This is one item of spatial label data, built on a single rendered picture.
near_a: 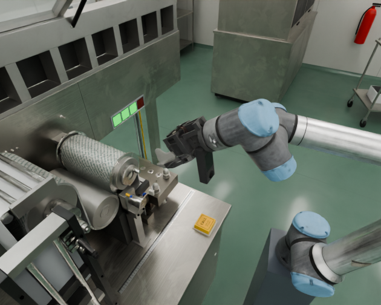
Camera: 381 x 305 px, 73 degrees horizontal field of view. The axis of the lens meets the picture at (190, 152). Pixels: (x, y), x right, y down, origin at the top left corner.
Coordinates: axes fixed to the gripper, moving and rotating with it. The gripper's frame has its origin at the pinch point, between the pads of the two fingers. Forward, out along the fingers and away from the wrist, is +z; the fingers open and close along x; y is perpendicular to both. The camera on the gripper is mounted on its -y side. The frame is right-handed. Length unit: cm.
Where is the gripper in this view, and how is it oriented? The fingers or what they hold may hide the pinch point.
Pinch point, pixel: (165, 161)
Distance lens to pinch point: 75.4
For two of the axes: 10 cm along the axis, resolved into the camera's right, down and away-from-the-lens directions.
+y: -5.5, -7.9, -2.7
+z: -6.7, 2.3, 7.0
